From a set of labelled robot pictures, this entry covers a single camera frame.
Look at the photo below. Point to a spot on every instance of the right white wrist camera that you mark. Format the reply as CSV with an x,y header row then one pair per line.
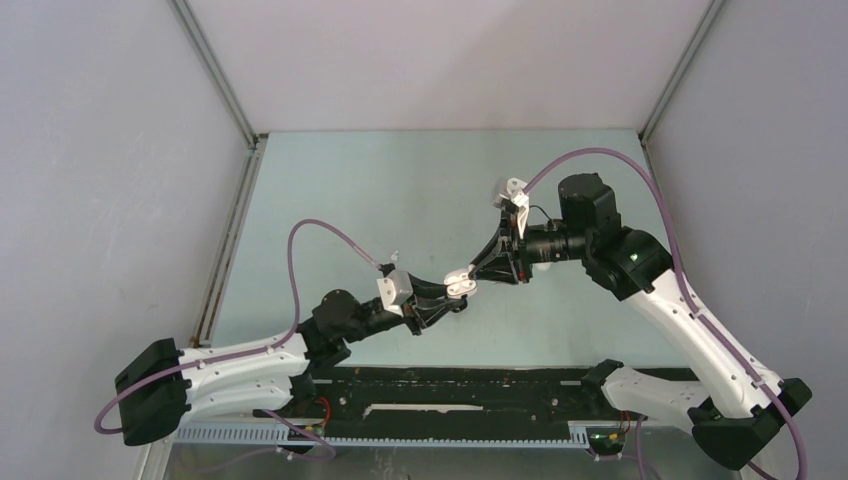
x,y
510,198

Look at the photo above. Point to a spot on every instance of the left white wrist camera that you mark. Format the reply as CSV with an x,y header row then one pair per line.
x,y
395,290

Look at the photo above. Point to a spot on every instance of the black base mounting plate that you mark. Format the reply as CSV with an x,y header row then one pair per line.
x,y
453,403

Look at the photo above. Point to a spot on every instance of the aluminium frame post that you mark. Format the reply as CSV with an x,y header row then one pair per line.
x,y
701,33
197,38

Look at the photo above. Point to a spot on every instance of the white cable duct rail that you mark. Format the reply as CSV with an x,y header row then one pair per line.
x,y
267,434

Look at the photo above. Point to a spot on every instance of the white case with black window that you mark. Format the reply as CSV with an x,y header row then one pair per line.
x,y
459,283

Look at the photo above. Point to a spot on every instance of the left aluminium frame post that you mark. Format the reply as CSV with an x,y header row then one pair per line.
x,y
197,38

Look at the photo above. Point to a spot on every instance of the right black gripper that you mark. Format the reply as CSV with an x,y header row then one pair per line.
x,y
506,259

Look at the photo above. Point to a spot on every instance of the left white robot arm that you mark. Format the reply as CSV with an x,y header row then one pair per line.
x,y
165,387

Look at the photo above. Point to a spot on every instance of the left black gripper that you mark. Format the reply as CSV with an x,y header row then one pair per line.
x,y
425,316

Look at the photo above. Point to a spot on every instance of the right aluminium frame post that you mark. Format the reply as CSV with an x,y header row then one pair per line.
x,y
701,33

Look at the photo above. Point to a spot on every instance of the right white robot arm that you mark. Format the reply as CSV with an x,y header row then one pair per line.
x,y
734,407

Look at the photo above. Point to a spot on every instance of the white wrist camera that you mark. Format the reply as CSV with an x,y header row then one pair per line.
x,y
395,290
510,198

